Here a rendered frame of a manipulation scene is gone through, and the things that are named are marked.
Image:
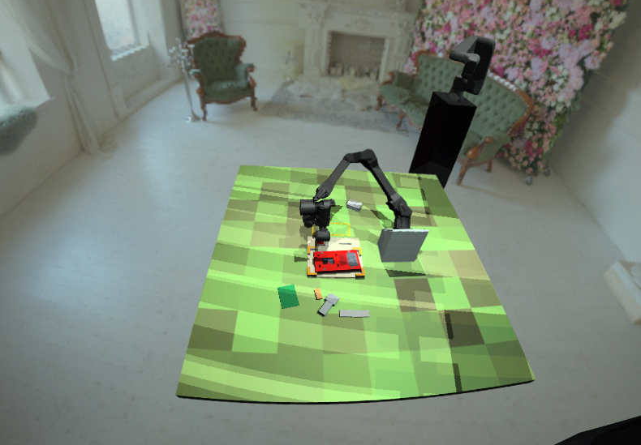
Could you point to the green flat block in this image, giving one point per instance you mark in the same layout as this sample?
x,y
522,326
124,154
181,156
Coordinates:
x,y
288,296

